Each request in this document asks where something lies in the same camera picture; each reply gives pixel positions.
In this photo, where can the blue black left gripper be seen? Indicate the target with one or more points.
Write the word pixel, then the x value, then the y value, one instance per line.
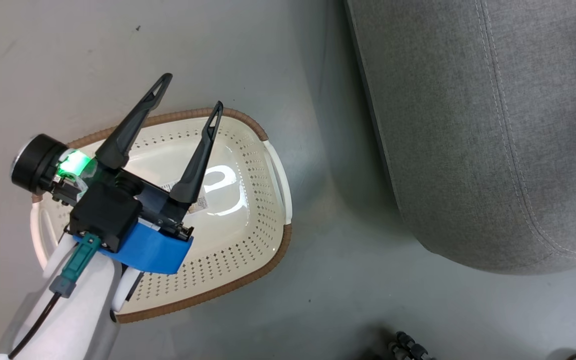
pixel 158 250

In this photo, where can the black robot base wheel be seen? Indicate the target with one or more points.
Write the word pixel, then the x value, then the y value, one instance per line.
pixel 408 347

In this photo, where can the cream perforated laundry basket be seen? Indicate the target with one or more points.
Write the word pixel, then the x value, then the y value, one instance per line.
pixel 248 200

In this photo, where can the white barcode sticker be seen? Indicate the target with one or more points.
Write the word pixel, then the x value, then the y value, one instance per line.
pixel 200 204

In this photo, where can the grey fabric sofa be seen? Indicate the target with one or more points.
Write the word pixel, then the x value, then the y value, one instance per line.
pixel 468 125

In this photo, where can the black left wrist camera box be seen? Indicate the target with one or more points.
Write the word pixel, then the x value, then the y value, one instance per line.
pixel 103 215

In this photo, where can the teal left camera plug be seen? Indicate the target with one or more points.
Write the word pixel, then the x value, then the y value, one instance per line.
pixel 80 260

